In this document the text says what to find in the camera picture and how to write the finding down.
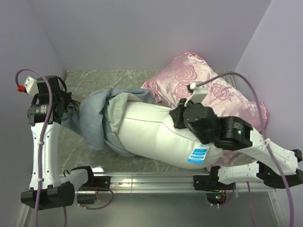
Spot white pillow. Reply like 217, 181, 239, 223
118, 101, 223, 169

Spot green beige patchwork pillowcase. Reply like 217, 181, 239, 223
62, 88, 156, 157

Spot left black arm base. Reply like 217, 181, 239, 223
76, 175, 114, 208

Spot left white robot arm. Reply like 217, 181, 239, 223
21, 76, 96, 210

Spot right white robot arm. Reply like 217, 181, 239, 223
169, 99, 303, 191

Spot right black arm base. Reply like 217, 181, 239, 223
193, 175, 234, 207

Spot blue pillow care label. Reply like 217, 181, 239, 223
187, 144, 210, 164

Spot pink rose satin pillow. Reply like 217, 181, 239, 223
141, 51, 270, 171

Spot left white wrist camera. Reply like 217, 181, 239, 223
17, 76, 38, 96

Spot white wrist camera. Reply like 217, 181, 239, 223
17, 76, 38, 96
184, 81, 208, 107

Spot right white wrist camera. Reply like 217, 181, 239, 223
184, 81, 208, 107

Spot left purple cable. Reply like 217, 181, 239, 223
15, 69, 114, 227

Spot purple cable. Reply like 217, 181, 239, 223
196, 71, 295, 227
15, 69, 114, 227

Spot aluminium front rail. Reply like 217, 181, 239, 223
59, 172, 276, 195

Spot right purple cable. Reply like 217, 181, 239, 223
196, 71, 295, 227

